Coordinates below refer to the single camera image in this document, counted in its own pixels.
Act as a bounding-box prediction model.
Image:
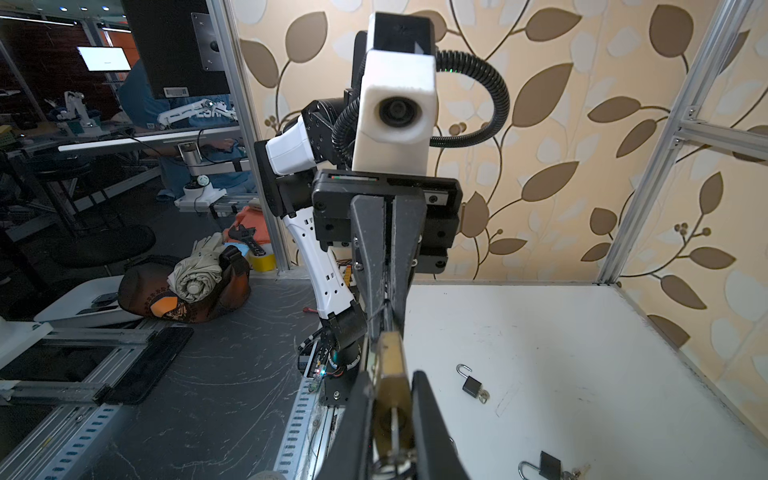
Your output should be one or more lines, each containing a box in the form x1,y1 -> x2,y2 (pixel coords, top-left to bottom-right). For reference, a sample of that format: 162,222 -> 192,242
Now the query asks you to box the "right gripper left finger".
316,372 -> 375,480

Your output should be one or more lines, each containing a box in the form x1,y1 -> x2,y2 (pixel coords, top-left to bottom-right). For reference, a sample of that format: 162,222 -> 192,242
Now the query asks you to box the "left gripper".
312,170 -> 463,342

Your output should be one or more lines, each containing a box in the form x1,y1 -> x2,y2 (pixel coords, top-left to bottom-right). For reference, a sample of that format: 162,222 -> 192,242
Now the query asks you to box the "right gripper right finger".
412,370 -> 469,480

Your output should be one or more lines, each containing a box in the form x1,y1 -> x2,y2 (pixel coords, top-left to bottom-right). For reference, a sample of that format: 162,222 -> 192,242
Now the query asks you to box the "brass padlock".
372,331 -> 415,464

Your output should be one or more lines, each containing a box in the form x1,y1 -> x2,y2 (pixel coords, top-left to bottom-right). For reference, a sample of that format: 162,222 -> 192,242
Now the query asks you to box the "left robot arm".
254,20 -> 511,377

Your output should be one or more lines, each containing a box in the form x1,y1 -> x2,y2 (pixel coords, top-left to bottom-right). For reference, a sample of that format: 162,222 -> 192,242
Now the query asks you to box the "black padlock left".
456,364 -> 490,404

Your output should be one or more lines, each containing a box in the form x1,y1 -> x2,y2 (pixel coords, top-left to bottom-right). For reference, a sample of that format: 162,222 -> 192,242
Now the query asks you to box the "black padlock with keys bottom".
517,451 -> 591,480

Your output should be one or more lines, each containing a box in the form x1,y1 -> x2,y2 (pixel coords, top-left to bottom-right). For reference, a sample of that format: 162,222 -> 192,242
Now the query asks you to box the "brown bag with cloth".
117,233 -> 251,324

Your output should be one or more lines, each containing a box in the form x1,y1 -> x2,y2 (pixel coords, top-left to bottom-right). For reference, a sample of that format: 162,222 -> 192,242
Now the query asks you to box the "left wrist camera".
352,12 -> 438,176

